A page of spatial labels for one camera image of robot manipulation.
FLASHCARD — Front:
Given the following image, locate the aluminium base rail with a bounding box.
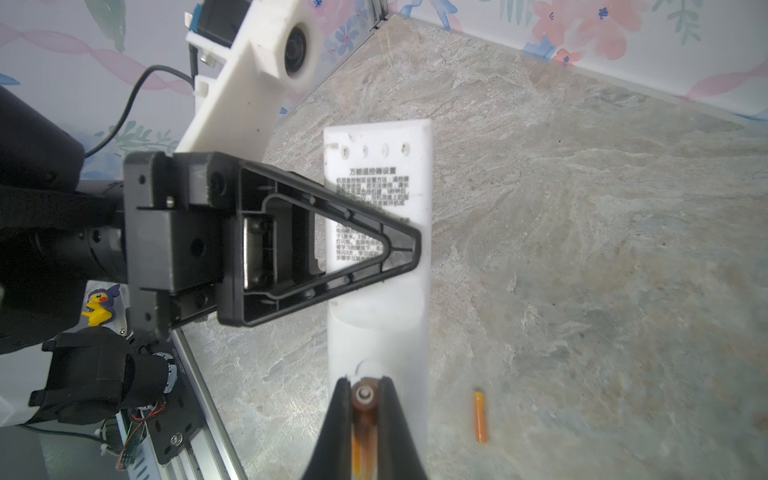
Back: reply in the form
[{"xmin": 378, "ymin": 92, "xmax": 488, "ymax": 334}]
[{"xmin": 116, "ymin": 330, "xmax": 247, "ymax": 479}]

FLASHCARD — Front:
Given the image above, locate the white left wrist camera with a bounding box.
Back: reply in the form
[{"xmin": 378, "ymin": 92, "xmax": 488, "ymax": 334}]
[{"xmin": 175, "ymin": 1, "xmax": 322, "ymax": 161}]

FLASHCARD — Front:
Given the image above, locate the white remote control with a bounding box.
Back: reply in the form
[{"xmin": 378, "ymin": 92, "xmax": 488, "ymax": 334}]
[{"xmin": 323, "ymin": 119, "xmax": 434, "ymax": 479}]

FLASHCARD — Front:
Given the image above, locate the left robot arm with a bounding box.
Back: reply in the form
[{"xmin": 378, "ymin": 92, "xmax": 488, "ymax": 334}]
[{"xmin": 1, "ymin": 91, "xmax": 424, "ymax": 426}]

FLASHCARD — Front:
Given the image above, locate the orange AA battery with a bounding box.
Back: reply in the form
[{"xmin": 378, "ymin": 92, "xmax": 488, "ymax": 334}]
[
  {"xmin": 473, "ymin": 390, "xmax": 488, "ymax": 444},
  {"xmin": 351, "ymin": 377, "xmax": 379, "ymax": 479}
]

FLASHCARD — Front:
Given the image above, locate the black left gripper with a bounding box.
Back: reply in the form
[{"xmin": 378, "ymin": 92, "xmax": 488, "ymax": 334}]
[{"xmin": 123, "ymin": 151, "xmax": 422, "ymax": 342}]

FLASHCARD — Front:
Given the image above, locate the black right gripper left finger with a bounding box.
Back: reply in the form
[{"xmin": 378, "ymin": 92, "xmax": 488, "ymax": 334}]
[{"xmin": 302, "ymin": 377, "xmax": 353, "ymax": 480}]

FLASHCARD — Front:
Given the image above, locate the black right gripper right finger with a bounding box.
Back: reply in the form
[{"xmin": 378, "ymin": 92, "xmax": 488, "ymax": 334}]
[{"xmin": 377, "ymin": 377, "xmax": 428, "ymax": 480}]

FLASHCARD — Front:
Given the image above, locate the yellow duck toy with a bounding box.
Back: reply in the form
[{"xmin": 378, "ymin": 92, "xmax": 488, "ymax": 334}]
[{"xmin": 81, "ymin": 285, "xmax": 120, "ymax": 327}]

